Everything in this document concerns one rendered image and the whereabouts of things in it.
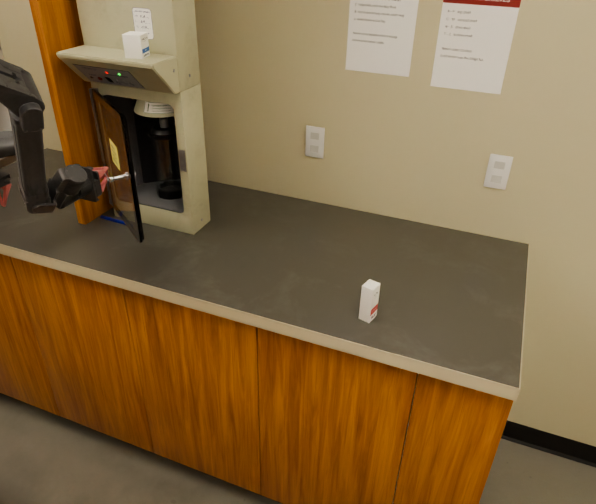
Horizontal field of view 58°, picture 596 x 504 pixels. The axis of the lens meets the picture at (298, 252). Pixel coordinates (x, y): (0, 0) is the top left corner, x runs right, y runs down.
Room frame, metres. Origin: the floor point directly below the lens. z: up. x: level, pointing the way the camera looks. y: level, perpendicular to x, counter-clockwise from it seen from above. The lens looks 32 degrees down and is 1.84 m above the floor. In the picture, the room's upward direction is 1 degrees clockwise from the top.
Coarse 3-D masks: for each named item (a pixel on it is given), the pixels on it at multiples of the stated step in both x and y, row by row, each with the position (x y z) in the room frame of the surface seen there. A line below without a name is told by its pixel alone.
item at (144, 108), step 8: (136, 104) 1.63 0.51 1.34; (144, 104) 1.60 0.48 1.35; (152, 104) 1.60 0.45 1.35; (160, 104) 1.60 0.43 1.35; (168, 104) 1.60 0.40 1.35; (136, 112) 1.61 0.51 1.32; (144, 112) 1.59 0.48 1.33; (152, 112) 1.59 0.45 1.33; (160, 112) 1.59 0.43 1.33; (168, 112) 1.59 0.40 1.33
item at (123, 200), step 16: (96, 96) 1.57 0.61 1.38; (96, 112) 1.60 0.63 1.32; (112, 112) 1.44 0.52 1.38; (112, 128) 1.46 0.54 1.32; (112, 160) 1.52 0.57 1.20; (128, 160) 1.37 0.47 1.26; (128, 176) 1.38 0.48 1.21; (112, 192) 1.58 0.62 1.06; (128, 192) 1.41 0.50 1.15; (128, 208) 1.43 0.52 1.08; (128, 224) 1.46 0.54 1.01
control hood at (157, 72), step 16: (80, 48) 1.59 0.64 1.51; (96, 48) 1.59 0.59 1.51; (112, 48) 1.60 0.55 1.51; (80, 64) 1.53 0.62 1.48; (96, 64) 1.50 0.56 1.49; (112, 64) 1.47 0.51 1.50; (128, 64) 1.45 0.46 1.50; (144, 64) 1.43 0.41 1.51; (160, 64) 1.45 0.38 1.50; (176, 64) 1.52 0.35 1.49; (144, 80) 1.49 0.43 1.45; (160, 80) 1.46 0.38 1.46; (176, 80) 1.51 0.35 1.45
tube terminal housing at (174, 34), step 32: (96, 0) 1.61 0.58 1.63; (128, 0) 1.58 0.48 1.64; (160, 0) 1.54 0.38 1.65; (192, 0) 1.62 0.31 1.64; (96, 32) 1.62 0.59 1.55; (160, 32) 1.54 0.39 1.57; (192, 32) 1.61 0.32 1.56; (192, 64) 1.59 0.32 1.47; (128, 96) 1.59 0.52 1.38; (160, 96) 1.55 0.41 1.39; (192, 96) 1.58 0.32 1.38; (192, 128) 1.57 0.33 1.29; (192, 160) 1.55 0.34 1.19; (192, 192) 1.54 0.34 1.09; (160, 224) 1.57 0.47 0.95; (192, 224) 1.53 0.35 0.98
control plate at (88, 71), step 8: (88, 72) 1.55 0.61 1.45; (96, 72) 1.54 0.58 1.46; (104, 72) 1.52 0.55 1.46; (112, 72) 1.51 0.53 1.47; (120, 72) 1.49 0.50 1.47; (128, 72) 1.48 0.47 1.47; (96, 80) 1.58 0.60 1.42; (104, 80) 1.57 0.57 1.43; (112, 80) 1.55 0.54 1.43; (120, 80) 1.53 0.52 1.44; (128, 80) 1.52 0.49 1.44; (136, 80) 1.50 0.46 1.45; (144, 88) 1.53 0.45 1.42
